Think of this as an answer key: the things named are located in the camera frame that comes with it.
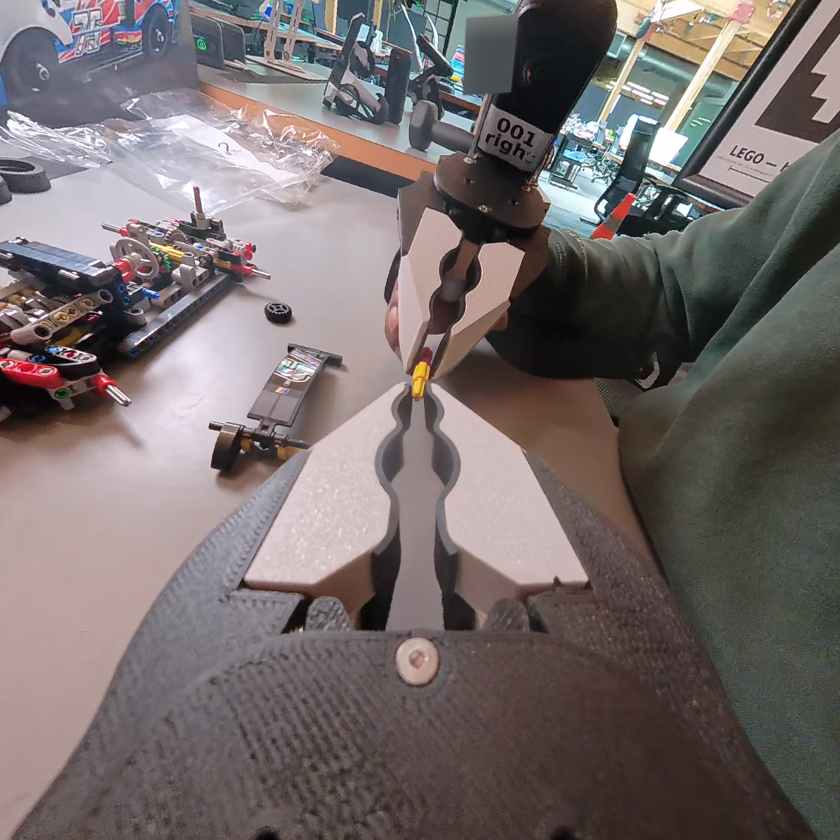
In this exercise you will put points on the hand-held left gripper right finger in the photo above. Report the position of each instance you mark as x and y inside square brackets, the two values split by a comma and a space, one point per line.
[512, 518]

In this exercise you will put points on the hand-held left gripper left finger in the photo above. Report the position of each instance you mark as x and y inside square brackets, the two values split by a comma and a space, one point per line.
[328, 505]

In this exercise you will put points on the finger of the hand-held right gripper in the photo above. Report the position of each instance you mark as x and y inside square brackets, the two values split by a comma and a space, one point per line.
[420, 275]
[495, 282]

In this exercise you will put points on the yellow lego axle connector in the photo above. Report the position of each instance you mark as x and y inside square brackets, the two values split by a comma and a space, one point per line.
[420, 374]

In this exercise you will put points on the black lego panel assembly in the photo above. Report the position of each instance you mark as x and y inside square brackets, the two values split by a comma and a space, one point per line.
[295, 384]

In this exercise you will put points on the person's right forearm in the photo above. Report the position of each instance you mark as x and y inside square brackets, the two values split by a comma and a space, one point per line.
[623, 295]

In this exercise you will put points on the black lego gear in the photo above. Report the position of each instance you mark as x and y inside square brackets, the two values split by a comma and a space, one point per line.
[279, 313]

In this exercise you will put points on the lego car chassis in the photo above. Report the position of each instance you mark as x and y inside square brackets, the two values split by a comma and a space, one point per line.
[131, 282]

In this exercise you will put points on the lego set box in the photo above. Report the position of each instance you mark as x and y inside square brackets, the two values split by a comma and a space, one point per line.
[98, 39]

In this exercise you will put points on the black lego tyre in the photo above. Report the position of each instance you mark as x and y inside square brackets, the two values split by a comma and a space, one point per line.
[3, 191]
[26, 176]

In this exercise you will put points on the person's right hand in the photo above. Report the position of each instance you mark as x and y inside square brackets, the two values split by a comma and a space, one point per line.
[392, 321]

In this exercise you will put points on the black dumbbell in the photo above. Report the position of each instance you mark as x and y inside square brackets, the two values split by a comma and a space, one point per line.
[446, 131]

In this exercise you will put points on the orange traffic cone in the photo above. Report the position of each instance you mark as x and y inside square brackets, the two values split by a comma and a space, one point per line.
[613, 220]

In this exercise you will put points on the black office chair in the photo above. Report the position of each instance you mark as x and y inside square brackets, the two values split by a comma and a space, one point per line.
[630, 170]

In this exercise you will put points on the black and white gadget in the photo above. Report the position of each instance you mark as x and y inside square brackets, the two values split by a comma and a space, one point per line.
[361, 72]

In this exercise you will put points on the person's green sweatshirt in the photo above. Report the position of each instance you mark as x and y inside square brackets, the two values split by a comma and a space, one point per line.
[754, 525]

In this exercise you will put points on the clear plastic bag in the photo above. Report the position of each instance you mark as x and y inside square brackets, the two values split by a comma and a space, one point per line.
[197, 144]

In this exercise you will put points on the wooden stand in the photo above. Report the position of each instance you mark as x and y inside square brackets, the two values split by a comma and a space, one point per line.
[282, 39]

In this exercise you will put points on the black device with green lights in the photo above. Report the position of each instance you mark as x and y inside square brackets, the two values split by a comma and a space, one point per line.
[216, 46]

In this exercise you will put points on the framed marker sign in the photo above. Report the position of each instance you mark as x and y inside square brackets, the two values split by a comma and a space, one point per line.
[787, 65]

